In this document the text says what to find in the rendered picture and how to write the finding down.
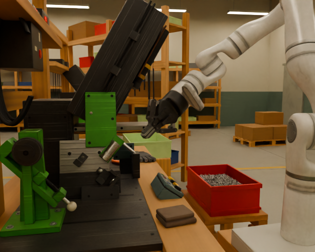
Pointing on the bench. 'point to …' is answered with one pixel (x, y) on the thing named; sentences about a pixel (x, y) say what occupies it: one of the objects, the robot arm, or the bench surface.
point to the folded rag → (175, 216)
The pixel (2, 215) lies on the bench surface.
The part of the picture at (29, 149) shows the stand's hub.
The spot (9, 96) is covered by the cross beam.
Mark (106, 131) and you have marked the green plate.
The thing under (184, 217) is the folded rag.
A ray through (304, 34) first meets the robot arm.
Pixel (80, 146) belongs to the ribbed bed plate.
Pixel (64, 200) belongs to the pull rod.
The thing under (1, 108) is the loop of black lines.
